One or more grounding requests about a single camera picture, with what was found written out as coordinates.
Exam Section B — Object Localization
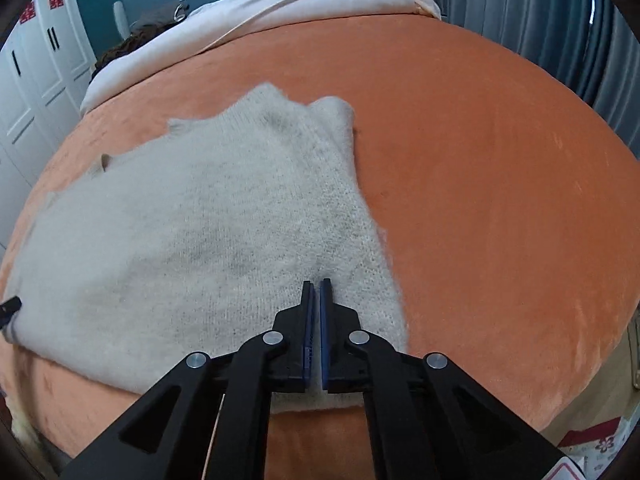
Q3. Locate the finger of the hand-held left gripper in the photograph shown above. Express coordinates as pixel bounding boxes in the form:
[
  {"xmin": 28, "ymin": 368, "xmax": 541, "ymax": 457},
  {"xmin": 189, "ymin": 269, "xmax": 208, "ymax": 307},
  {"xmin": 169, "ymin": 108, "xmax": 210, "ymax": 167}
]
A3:
[{"xmin": 0, "ymin": 296, "xmax": 23, "ymax": 333}]

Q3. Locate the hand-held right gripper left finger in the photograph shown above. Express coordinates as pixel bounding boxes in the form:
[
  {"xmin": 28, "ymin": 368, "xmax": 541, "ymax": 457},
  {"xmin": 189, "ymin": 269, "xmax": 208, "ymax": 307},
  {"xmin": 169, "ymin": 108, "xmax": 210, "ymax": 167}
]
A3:
[{"xmin": 57, "ymin": 280, "xmax": 317, "ymax": 480}]

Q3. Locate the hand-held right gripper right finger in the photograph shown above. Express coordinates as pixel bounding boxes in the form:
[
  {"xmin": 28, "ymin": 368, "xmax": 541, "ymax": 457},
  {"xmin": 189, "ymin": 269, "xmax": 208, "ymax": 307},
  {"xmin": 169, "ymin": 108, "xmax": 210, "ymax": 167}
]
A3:
[{"xmin": 320, "ymin": 277, "xmax": 571, "ymax": 480}]

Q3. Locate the grey sweater with black hearts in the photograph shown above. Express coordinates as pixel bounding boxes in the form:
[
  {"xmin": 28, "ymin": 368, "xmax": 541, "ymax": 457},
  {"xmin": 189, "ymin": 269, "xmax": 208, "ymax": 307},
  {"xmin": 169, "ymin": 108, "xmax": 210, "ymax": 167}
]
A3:
[{"xmin": 5, "ymin": 82, "xmax": 411, "ymax": 413}]

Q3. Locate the orange plush blanket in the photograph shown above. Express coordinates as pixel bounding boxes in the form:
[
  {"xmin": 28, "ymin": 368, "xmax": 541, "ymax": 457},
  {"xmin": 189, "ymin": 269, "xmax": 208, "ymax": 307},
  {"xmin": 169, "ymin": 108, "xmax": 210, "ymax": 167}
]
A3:
[{"xmin": 0, "ymin": 12, "xmax": 640, "ymax": 463}]

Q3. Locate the white wardrobe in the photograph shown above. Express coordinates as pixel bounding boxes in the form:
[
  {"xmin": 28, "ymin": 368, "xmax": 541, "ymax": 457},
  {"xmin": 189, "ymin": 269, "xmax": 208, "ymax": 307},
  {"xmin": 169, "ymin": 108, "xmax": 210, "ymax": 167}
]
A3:
[{"xmin": 0, "ymin": 0, "xmax": 98, "ymax": 251}]

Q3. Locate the red floral mat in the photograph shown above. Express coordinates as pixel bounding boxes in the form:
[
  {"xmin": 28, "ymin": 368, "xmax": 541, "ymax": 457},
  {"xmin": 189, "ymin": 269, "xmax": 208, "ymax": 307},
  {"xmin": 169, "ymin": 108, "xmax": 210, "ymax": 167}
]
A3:
[{"xmin": 557, "ymin": 417, "xmax": 621, "ymax": 461}]

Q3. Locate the grey cloth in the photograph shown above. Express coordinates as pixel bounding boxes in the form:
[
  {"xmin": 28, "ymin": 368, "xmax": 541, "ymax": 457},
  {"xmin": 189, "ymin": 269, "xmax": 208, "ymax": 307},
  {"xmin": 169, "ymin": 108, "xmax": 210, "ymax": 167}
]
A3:
[{"xmin": 130, "ymin": 2, "xmax": 193, "ymax": 30}]

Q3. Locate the white duvet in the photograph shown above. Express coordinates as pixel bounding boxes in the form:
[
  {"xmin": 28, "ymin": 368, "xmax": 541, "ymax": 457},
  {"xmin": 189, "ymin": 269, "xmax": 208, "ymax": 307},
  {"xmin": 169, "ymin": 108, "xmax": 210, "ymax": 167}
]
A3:
[{"xmin": 80, "ymin": 0, "xmax": 443, "ymax": 116}]

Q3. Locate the grey blue curtain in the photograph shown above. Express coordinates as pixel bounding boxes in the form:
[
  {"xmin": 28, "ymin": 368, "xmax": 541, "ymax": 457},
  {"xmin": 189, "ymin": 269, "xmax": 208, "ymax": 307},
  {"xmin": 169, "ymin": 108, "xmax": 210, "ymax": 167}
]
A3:
[{"xmin": 422, "ymin": 0, "xmax": 640, "ymax": 156}]

